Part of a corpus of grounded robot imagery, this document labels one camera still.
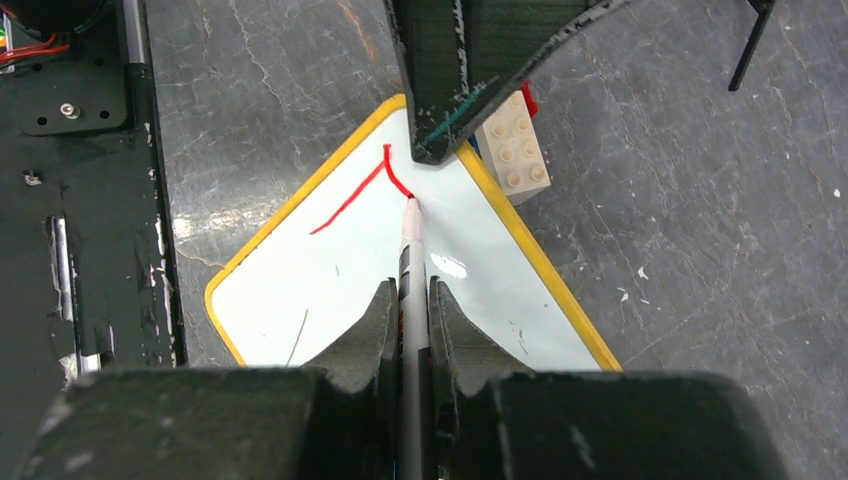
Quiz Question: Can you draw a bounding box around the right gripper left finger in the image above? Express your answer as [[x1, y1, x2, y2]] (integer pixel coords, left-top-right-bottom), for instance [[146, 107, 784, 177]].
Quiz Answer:
[[301, 278, 399, 479]]

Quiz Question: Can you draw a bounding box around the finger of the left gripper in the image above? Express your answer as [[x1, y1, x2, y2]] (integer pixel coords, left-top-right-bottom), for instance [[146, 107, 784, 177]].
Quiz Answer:
[[384, 0, 622, 165]]

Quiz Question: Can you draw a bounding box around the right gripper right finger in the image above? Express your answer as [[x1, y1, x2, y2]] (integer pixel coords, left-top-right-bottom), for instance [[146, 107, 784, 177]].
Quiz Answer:
[[428, 276, 532, 479]]

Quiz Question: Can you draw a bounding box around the red whiteboard marker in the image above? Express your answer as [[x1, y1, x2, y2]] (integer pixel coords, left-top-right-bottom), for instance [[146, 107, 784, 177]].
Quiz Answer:
[[396, 198, 435, 479]]

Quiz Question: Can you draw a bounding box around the yellow framed whiteboard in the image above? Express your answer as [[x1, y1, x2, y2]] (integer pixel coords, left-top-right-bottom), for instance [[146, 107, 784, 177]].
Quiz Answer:
[[205, 94, 619, 370]]

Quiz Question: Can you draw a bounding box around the red toy plate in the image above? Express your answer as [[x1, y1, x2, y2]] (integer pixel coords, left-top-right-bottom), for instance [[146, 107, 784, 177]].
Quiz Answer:
[[520, 80, 539, 118]]

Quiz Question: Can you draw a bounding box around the white toy brick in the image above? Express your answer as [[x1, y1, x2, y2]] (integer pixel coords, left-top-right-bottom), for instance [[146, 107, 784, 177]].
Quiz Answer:
[[474, 89, 551, 206]]

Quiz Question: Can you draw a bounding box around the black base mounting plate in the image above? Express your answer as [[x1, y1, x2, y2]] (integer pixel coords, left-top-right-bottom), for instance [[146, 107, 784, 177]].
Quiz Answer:
[[1, 1, 187, 478]]

